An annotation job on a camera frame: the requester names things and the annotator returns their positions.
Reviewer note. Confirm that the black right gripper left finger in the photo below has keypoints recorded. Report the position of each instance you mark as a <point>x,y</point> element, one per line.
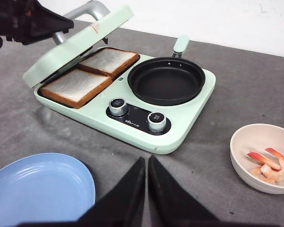
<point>121,207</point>

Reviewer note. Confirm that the right silver control knob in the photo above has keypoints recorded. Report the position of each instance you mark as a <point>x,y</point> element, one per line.
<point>156,121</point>

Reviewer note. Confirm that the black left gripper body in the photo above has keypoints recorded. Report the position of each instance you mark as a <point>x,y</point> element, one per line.
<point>16,20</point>

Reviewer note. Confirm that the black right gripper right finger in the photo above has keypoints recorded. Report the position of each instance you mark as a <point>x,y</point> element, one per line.
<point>176,207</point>

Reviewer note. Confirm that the pink shrimp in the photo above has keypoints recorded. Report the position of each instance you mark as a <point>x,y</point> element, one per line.
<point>256,171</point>
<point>272,170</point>

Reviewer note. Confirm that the silver control knob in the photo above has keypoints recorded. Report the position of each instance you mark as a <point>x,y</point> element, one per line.
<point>156,121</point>
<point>118,107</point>

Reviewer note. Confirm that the black frying pan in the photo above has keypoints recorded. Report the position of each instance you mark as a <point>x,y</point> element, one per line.
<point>167,81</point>

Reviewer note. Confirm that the left silver control knob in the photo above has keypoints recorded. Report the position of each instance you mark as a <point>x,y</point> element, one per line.
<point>118,107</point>

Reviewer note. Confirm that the beige ribbed bowl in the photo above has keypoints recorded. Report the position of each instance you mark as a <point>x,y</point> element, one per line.
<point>256,138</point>

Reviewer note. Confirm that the blue plate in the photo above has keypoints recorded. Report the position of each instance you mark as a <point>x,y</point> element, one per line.
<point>47,187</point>

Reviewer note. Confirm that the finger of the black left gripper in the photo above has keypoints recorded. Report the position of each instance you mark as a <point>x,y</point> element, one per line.
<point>43,23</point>

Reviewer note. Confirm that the mint green breakfast maker lid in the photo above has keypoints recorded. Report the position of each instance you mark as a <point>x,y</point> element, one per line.
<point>68,51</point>

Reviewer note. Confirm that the white bread slice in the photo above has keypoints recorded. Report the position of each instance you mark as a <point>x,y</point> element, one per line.
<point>108,62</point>
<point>75,88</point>

